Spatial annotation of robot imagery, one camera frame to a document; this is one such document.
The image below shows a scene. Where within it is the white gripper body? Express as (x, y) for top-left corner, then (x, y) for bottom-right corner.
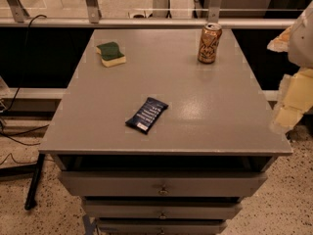
(289, 1), (313, 68)

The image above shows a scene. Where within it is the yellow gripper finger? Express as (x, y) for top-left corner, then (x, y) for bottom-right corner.
(267, 26), (291, 53)
(270, 68), (313, 134)

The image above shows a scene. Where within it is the orange soda can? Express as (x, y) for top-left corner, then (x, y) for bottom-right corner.
(198, 23), (222, 64)

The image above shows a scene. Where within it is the grey drawer cabinet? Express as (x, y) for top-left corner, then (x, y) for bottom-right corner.
(38, 27), (293, 235)

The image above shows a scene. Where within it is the dark blue snack packet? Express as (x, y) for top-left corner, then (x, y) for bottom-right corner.
(125, 97), (168, 134)

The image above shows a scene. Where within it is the green and yellow sponge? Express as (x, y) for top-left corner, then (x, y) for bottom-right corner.
(96, 42), (126, 68)

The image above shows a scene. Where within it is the middle grey drawer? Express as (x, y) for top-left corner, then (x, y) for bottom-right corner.
(82, 199), (242, 219)

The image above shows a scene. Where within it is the grey drawer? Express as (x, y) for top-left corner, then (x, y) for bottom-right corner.
(59, 171), (267, 197)
(97, 219), (227, 235)
(82, 199), (242, 219)

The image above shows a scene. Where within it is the top grey drawer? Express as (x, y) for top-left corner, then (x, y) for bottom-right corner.
(59, 171), (267, 197)

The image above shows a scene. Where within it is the bottom grey drawer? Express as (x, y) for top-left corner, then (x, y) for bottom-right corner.
(97, 219), (227, 235)

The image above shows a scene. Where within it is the black metal leg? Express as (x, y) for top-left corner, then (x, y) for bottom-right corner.
(24, 154), (45, 211)

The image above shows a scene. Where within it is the black cable on left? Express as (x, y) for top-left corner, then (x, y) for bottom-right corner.
(0, 14), (50, 165)

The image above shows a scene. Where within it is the grey metal rail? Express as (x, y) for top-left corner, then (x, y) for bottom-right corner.
(0, 17), (296, 30)

